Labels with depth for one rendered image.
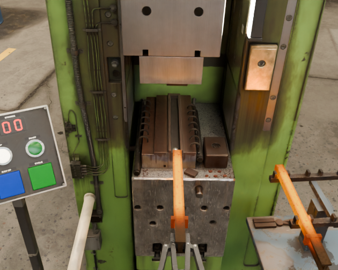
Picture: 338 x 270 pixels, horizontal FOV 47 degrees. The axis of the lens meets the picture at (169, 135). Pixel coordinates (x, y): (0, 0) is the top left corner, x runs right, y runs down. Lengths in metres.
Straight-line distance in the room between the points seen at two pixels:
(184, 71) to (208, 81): 0.57
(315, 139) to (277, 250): 2.01
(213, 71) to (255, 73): 0.41
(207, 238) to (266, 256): 0.28
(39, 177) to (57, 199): 1.39
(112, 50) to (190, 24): 0.33
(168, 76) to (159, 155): 0.32
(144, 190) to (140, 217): 0.14
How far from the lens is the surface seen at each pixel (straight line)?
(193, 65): 1.24
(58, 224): 2.57
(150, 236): 1.65
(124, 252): 2.07
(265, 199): 1.84
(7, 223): 2.66
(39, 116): 1.33
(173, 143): 1.47
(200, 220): 1.58
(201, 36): 1.20
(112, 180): 1.71
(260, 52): 1.38
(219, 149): 1.47
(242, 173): 1.70
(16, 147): 1.33
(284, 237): 1.58
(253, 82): 1.43
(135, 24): 1.19
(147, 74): 1.25
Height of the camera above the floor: 1.86
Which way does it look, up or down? 35 degrees down
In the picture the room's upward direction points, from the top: 1 degrees clockwise
